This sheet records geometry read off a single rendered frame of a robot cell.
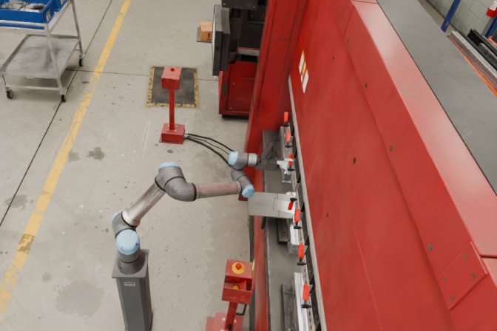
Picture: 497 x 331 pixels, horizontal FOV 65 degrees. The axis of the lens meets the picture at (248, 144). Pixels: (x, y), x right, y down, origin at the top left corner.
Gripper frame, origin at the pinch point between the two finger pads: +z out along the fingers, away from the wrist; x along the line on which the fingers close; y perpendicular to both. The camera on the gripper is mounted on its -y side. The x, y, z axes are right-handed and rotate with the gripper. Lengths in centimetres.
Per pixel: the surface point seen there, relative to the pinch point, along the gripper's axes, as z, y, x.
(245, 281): -19, 71, -7
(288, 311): 1, 77, 21
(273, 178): -2.0, 11.8, -47.2
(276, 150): 1, -9, -63
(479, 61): 159, -95, -70
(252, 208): -18.3, 30.4, -11.6
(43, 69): -237, -83, -216
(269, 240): -7, 48, -12
